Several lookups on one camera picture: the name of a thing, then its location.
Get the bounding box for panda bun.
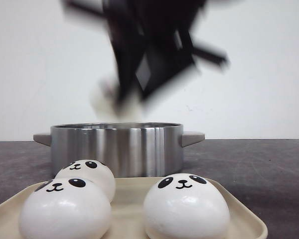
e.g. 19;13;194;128
18;177;112;239
89;77;143;122
143;173;230;239
55;159;116;202

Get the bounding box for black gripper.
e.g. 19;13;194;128
62;0;228;112

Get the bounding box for stainless steel steamer pot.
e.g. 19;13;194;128
33;122;205;177

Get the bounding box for cream plastic tray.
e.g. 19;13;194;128
0;177;268;239

